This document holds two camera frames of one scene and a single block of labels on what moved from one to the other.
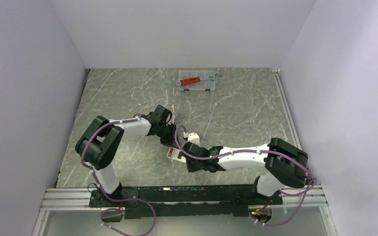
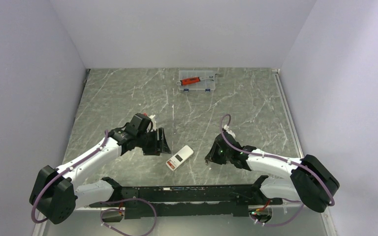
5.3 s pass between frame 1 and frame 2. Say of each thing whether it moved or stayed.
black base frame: stayed
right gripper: moved
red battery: moved
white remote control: moved
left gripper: moved
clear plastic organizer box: stayed
